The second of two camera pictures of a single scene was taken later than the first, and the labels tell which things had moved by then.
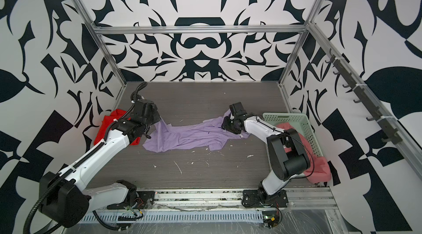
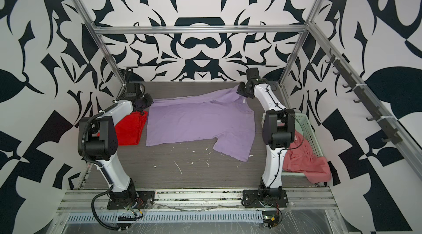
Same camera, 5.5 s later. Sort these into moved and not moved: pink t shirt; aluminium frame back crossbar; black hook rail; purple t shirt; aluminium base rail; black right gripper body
Moved: black right gripper body; purple t shirt
Not moved: black hook rail; pink t shirt; aluminium base rail; aluminium frame back crossbar
